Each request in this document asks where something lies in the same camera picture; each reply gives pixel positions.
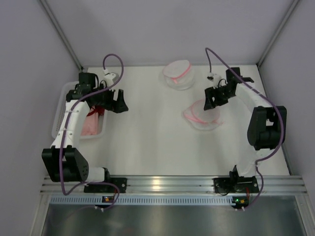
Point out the red lace garment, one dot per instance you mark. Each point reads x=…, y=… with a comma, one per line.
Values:
x=96, y=110

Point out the pink garment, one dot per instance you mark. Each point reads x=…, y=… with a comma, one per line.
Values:
x=90, y=126

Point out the white plastic basket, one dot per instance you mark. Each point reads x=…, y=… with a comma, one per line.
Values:
x=69, y=121

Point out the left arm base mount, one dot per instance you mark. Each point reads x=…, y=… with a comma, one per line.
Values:
x=114, y=185

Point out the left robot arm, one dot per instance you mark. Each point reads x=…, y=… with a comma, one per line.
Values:
x=63, y=160

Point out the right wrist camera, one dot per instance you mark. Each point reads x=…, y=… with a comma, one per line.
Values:
x=214, y=78

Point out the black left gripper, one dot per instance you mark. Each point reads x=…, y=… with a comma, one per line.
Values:
x=114, y=100

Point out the pink-trimmed mesh laundry bag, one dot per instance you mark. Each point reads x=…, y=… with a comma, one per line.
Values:
x=179, y=75

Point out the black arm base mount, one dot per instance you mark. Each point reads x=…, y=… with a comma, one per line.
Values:
x=226, y=185

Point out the perforated cable tray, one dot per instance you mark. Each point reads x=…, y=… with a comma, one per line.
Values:
x=133, y=200

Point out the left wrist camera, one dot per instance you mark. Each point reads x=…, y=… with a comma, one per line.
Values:
x=110, y=77

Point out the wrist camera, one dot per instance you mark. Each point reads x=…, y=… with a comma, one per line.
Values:
x=110, y=77
x=214, y=78

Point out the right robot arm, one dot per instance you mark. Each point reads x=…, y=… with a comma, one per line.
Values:
x=266, y=129

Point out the aluminium rail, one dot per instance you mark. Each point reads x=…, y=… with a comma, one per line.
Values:
x=273, y=185

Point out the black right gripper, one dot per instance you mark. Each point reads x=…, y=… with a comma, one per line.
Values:
x=214, y=94

